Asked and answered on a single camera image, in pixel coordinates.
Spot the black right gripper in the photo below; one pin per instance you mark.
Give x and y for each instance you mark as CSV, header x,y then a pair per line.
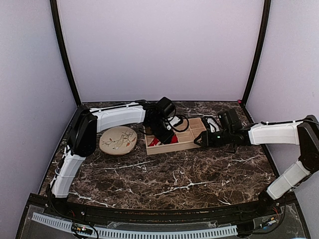
x,y
206,142

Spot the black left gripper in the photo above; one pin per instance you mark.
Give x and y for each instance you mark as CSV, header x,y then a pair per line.
x,y
166,138

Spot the wooden compartment tray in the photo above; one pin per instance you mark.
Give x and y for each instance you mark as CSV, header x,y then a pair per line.
x,y
185,140

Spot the red sock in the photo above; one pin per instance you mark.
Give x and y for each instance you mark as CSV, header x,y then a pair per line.
x,y
154,142
174,139

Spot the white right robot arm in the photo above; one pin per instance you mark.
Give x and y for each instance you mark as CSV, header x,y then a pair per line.
x,y
301,136

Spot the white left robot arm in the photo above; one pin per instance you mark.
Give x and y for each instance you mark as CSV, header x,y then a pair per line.
x,y
88,122

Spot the cream plate with bird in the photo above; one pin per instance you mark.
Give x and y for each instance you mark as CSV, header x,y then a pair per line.
x,y
118,140

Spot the small circuit board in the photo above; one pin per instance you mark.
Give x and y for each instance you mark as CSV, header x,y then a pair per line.
x,y
81,229

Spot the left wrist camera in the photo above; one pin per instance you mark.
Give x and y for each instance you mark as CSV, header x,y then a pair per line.
x,y
166,106

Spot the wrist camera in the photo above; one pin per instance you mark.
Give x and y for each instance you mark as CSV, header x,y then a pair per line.
x,y
166,106
211,124

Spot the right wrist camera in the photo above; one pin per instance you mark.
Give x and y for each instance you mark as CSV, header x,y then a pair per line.
x,y
211,124

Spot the white slotted cable duct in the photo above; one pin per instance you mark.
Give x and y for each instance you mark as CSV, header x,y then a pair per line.
x,y
117,230

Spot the black front table rail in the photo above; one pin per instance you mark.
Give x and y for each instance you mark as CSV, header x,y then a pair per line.
x,y
95,215

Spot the right black frame post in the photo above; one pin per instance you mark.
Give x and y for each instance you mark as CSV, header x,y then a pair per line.
x,y
258,52

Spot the black frame post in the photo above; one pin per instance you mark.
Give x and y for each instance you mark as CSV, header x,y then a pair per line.
x,y
258,52
63,51

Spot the left black frame post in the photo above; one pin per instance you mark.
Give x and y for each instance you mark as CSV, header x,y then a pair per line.
x,y
63,51

